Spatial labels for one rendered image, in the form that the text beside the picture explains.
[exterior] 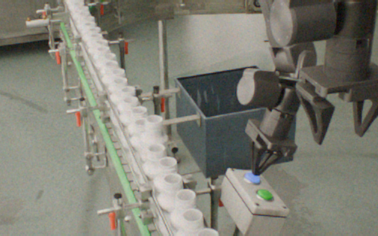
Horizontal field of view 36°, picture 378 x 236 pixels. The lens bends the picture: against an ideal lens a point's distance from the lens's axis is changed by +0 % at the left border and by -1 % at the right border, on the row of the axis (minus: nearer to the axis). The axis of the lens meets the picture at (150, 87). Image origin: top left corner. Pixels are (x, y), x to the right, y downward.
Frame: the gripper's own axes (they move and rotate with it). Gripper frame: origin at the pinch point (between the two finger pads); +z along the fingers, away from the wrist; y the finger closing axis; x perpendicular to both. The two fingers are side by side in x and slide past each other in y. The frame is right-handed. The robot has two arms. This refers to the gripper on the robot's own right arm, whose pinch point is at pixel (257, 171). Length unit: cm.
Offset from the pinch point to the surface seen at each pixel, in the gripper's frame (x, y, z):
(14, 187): -12, -177, 125
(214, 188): -6.2, -2.7, 6.7
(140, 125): -17.7, -23.5, 4.5
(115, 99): -18.5, -43.2, 7.6
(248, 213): -4.2, 8.4, 4.6
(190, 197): -16.1, 6.1, 3.8
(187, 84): 20, -85, 15
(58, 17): -21, -129, 14
